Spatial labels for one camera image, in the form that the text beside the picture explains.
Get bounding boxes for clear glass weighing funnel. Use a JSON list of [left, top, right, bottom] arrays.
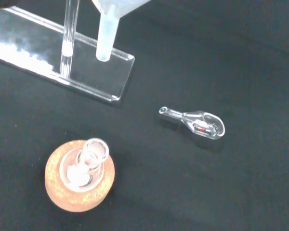
[[158, 106, 225, 141]]

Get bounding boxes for clear acrylic funnel stand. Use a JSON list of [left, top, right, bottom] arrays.
[[0, 0, 135, 103]]

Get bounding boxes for round-bottom glass flask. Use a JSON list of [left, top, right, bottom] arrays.
[[59, 138, 110, 193]]

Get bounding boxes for cork ring flask support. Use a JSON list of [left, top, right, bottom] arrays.
[[44, 140, 116, 213]]

